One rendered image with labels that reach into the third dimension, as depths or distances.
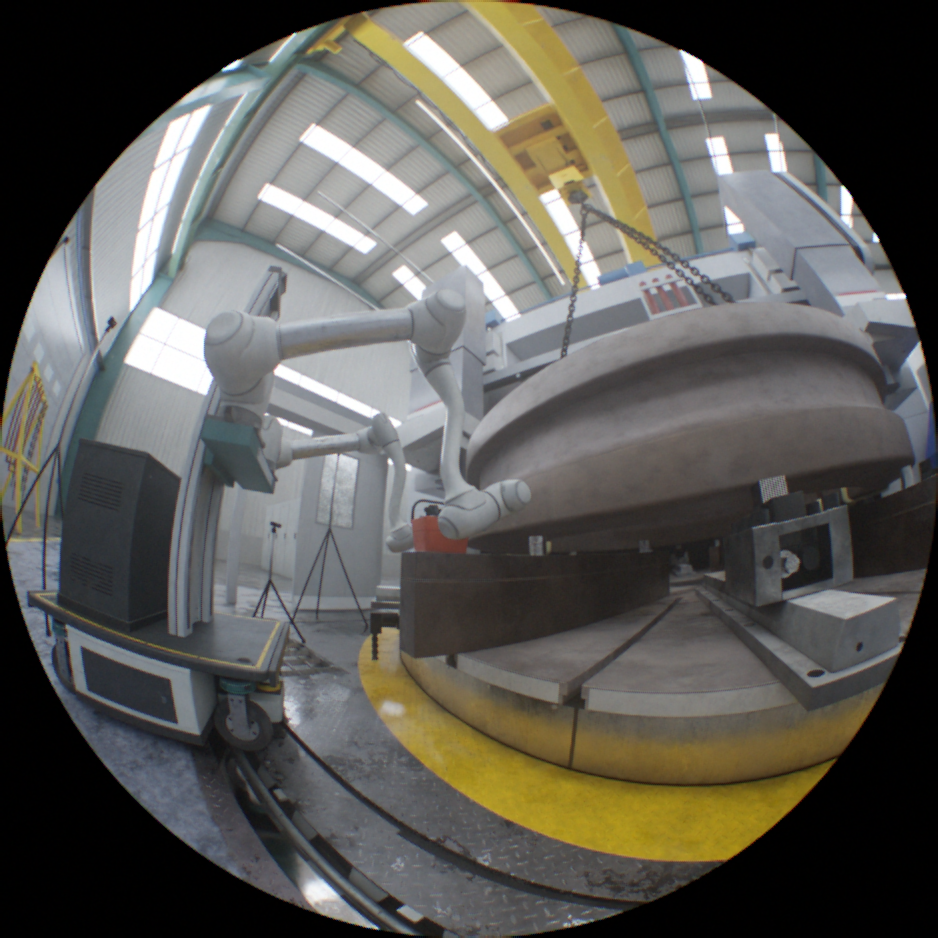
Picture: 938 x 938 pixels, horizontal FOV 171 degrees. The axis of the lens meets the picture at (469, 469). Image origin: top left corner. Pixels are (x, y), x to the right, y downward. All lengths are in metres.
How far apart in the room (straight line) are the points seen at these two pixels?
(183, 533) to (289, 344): 0.65
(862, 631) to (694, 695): 0.40
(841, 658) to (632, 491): 1.03
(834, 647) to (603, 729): 0.59
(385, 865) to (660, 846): 0.53
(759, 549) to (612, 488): 0.72
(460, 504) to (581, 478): 0.77
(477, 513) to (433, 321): 0.54
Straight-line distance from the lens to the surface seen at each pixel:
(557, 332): 8.48
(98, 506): 1.15
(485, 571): 1.21
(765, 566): 0.97
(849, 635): 0.74
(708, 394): 1.62
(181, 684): 0.98
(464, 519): 0.83
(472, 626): 1.20
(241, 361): 0.84
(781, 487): 1.23
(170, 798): 0.96
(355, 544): 4.37
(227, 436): 0.93
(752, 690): 0.85
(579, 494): 1.47
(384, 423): 1.61
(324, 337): 0.86
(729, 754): 0.96
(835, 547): 1.08
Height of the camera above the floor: 0.63
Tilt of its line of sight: 18 degrees up
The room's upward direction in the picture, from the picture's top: 1 degrees clockwise
